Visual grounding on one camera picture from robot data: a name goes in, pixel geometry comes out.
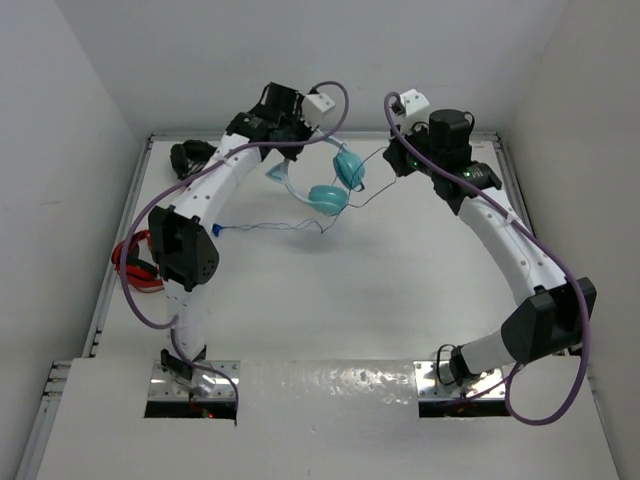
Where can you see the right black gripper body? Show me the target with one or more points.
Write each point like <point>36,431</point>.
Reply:
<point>417,138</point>

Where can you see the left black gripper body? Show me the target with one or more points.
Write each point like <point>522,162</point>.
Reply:
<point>293,128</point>

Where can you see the teal cat-ear headphones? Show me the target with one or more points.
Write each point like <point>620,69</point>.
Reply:
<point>328,200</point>

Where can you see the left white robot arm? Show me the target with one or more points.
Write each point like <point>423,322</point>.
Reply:
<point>181,233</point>

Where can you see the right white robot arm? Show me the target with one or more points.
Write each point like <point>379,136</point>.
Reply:
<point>553,307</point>

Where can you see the black headphones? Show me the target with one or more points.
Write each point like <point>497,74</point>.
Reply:
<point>190,157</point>

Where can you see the red headphones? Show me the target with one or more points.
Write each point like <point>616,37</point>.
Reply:
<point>142,275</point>

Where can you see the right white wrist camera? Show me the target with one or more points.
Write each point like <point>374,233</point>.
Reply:
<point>415,106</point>

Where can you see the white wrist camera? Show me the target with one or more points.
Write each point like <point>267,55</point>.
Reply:
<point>315,106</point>
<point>415,106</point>

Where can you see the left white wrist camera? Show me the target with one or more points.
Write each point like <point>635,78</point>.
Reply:
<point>315,106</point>

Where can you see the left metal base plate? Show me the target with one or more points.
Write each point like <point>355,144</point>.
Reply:
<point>166,386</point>

